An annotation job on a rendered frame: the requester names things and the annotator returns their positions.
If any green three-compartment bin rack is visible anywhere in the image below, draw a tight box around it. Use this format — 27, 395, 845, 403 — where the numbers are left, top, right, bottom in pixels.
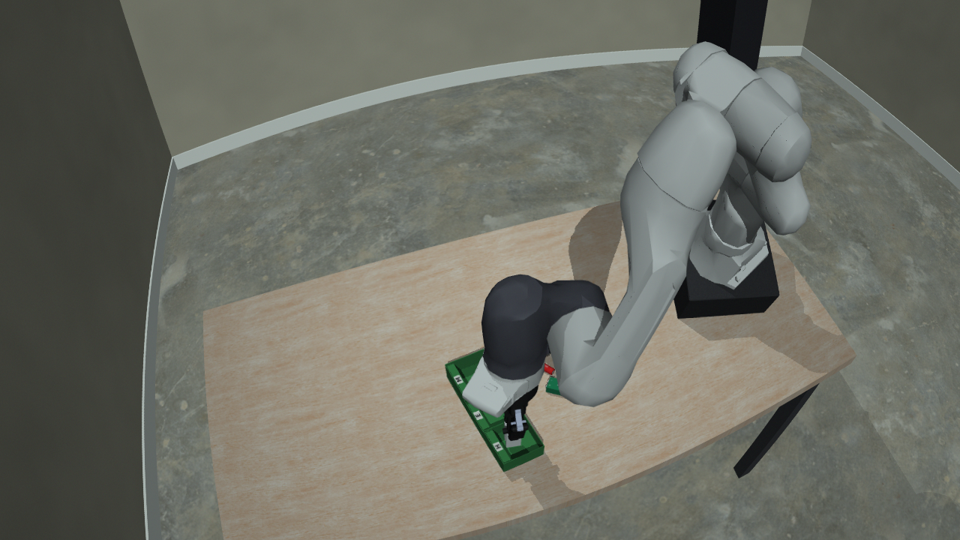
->
445, 349, 545, 472

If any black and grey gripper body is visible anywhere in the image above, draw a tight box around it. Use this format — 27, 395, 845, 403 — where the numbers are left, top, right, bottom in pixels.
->
508, 385, 539, 417

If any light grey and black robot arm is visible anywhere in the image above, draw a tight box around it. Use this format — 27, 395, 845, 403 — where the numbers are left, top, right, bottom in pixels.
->
462, 41, 812, 418

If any green 9v battery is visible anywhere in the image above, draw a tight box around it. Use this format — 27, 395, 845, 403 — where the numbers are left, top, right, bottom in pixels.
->
545, 377, 560, 395

